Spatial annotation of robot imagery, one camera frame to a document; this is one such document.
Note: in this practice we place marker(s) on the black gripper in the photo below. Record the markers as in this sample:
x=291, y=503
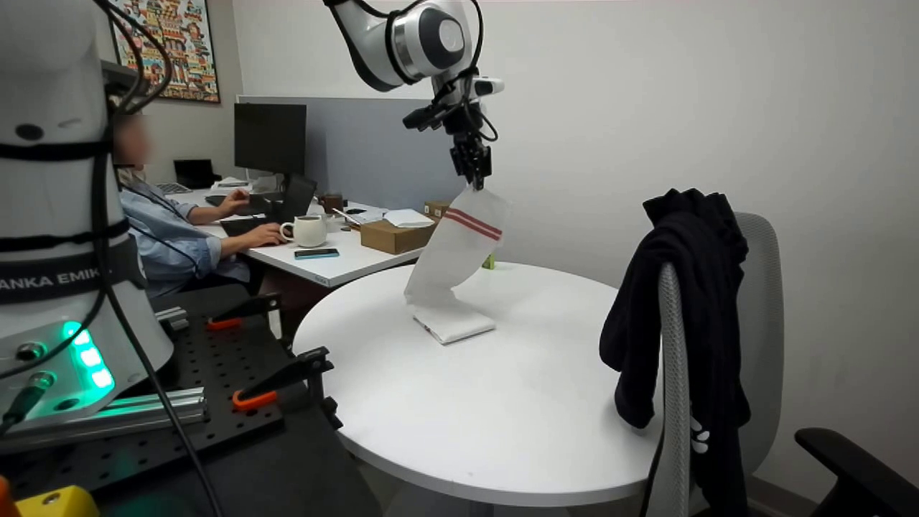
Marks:
x=459, y=110

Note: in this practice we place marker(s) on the white towel with red stripes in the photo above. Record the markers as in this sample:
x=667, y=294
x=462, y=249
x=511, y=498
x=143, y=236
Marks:
x=466, y=235

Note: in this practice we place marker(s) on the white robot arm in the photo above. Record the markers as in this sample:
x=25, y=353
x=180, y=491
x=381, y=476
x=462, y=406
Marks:
x=437, y=42

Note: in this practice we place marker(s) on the robot base column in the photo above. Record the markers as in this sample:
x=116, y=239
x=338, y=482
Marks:
x=77, y=322

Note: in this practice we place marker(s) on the white paper sheet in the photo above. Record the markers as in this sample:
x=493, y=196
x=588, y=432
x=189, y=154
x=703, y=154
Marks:
x=407, y=221

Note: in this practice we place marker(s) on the large brown cardboard box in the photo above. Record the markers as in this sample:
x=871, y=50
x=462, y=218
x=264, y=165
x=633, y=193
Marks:
x=394, y=239

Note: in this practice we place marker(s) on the white side desk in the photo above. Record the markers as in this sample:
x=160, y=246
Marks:
x=340, y=256

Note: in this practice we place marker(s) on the white cup on desk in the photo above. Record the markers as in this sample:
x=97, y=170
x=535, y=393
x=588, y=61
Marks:
x=302, y=232

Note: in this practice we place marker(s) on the dark smartphone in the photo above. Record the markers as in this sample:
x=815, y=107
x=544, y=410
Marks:
x=318, y=255

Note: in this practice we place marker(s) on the black computer monitor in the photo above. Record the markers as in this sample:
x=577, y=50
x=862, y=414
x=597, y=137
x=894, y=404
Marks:
x=271, y=137

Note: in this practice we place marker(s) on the black jacket on chair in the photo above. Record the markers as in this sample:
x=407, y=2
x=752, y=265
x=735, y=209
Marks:
x=703, y=239

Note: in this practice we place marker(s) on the black clamp with orange tip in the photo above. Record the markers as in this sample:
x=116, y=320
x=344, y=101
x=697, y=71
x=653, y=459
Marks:
x=302, y=370

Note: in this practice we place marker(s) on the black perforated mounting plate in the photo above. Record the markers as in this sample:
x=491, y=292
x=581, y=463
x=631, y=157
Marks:
x=133, y=435

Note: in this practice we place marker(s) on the seated person in blue shirt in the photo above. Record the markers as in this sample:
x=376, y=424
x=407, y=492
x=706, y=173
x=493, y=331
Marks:
x=172, y=236

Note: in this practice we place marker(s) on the grey office chair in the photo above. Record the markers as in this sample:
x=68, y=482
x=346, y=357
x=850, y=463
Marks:
x=671, y=488

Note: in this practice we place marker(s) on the black armchair armrest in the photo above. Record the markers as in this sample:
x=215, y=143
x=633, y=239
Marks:
x=865, y=488

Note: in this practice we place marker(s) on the colourful wall picture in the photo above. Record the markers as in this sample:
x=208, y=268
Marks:
x=172, y=42

